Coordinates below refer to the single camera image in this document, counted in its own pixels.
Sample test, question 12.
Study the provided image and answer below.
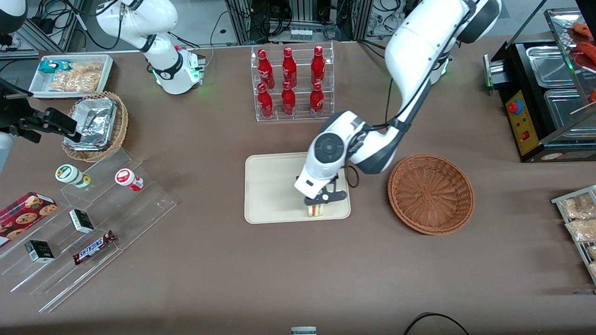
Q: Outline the snickers chocolate bar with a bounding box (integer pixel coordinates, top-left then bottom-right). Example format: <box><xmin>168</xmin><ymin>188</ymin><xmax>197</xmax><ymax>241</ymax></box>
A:
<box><xmin>73</xmin><ymin>230</ymin><xmax>117</xmax><ymax>266</ymax></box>

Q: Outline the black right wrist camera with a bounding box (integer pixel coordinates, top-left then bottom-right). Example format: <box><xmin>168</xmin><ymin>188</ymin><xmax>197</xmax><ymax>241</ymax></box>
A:
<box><xmin>0</xmin><ymin>78</ymin><xmax>34</xmax><ymax>112</ymax></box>

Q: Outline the aluminium foil container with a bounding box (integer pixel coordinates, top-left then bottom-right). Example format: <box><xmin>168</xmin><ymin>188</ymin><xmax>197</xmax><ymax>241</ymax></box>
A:
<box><xmin>64</xmin><ymin>97</ymin><xmax>118</xmax><ymax>151</ymax></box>

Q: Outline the teal snack packet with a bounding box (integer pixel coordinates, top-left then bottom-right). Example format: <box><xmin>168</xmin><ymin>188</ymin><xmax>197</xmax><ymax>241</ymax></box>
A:
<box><xmin>38</xmin><ymin>60</ymin><xmax>70</xmax><ymax>74</ymax></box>

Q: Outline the white rectangular plastic bin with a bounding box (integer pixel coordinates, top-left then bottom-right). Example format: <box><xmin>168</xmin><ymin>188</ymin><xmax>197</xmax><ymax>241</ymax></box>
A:
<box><xmin>29</xmin><ymin>54</ymin><xmax>114</xmax><ymax>99</ymax></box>

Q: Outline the red cola bottle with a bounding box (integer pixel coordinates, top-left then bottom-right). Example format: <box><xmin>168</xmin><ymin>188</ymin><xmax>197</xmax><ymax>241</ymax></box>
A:
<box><xmin>310</xmin><ymin>81</ymin><xmax>325</xmax><ymax>117</ymax></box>
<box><xmin>257</xmin><ymin>83</ymin><xmax>274</xmax><ymax>118</ymax></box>
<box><xmin>311</xmin><ymin>45</ymin><xmax>325</xmax><ymax>85</ymax></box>
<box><xmin>281</xmin><ymin>47</ymin><xmax>298</xmax><ymax>88</ymax></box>
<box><xmin>257</xmin><ymin>49</ymin><xmax>275</xmax><ymax>89</ymax></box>
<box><xmin>281</xmin><ymin>81</ymin><xmax>297</xmax><ymax>116</ymax></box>

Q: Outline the clear acrylic step display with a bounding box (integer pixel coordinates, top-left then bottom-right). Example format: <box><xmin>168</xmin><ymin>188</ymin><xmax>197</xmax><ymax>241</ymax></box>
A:
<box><xmin>0</xmin><ymin>148</ymin><xmax>176</xmax><ymax>313</ymax></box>

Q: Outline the metal wire tray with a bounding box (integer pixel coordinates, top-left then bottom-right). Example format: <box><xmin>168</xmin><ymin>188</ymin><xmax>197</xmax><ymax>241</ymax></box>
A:
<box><xmin>552</xmin><ymin>185</ymin><xmax>596</xmax><ymax>284</ymax></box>

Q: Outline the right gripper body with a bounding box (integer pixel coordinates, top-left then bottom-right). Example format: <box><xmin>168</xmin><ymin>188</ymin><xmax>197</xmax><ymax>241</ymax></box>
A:
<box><xmin>0</xmin><ymin>100</ymin><xmax>21</xmax><ymax>174</ymax></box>

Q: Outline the black food warmer machine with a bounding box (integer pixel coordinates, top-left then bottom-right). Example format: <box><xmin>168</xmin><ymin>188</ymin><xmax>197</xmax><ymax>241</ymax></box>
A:
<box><xmin>484</xmin><ymin>7</ymin><xmax>596</xmax><ymax>163</ymax></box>

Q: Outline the brown round wicker basket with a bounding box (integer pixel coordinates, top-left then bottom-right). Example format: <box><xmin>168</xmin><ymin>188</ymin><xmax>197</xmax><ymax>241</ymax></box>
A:
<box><xmin>387</xmin><ymin>154</ymin><xmax>475</xmax><ymax>235</ymax></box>

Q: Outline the red lid white jar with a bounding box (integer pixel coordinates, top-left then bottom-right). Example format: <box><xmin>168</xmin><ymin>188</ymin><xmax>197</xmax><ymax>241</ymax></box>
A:
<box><xmin>115</xmin><ymin>168</ymin><xmax>144</xmax><ymax>192</ymax></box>

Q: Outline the black cable loop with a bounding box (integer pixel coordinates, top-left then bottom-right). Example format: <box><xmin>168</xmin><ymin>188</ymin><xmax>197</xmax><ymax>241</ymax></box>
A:
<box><xmin>403</xmin><ymin>313</ymin><xmax>470</xmax><ymax>335</ymax></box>

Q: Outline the light wicker basket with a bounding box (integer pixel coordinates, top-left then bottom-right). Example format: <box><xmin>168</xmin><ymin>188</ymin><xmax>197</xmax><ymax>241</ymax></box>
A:
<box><xmin>62</xmin><ymin>91</ymin><xmax>129</xmax><ymax>163</ymax></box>

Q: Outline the small black carton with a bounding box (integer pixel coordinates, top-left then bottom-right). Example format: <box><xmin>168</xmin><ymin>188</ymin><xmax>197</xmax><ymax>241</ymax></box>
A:
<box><xmin>69</xmin><ymin>209</ymin><xmax>95</xmax><ymax>234</ymax></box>
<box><xmin>25</xmin><ymin>240</ymin><xmax>55</xmax><ymax>263</ymax></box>

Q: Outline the clear bag of crackers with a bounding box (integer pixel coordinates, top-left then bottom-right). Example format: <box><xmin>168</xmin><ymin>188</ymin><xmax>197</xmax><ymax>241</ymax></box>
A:
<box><xmin>65</xmin><ymin>62</ymin><xmax>103</xmax><ymax>76</ymax></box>
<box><xmin>49</xmin><ymin>70</ymin><xmax>102</xmax><ymax>93</ymax></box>

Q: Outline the beige plastic tray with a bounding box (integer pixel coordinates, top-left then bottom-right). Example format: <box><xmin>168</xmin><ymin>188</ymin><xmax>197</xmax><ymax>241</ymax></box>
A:
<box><xmin>244</xmin><ymin>150</ymin><xmax>351</xmax><ymax>224</ymax></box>

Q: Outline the red plaid cookie box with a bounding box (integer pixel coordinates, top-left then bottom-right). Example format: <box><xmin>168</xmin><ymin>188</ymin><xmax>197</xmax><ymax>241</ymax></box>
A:
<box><xmin>0</xmin><ymin>192</ymin><xmax>58</xmax><ymax>248</ymax></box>

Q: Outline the clear acrylic bottle rack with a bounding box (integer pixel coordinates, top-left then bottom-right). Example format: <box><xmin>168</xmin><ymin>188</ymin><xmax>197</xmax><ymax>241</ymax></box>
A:
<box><xmin>251</xmin><ymin>41</ymin><xmax>335</xmax><ymax>122</ymax></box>

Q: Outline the green lid white jar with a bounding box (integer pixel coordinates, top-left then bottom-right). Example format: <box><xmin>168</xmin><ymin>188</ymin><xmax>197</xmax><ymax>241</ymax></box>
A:
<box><xmin>55</xmin><ymin>164</ymin><xmax>91</xmax><ymax>189</ymax></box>

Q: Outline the aluminium frame rack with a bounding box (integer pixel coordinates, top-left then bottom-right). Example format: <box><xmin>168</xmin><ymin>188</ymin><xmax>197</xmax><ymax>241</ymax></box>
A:
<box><xmin>223</xmin><ymin>0</ymin><xmax>373</xmax><ymax>45</ymax></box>

